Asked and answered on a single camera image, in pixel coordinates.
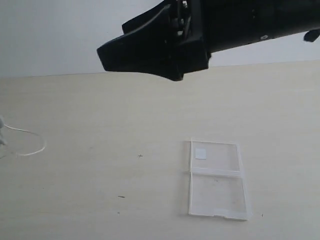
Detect white square sticker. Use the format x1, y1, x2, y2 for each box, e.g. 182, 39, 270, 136
195, 148, 207, 160

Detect clear plastic case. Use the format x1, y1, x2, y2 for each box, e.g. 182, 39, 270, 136
186, 139, 252, 221

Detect white wired earphones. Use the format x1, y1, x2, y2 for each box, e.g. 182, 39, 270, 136
0, 116, 47, 157

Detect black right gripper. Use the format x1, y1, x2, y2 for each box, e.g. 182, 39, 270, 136
174, 0, 320, 73

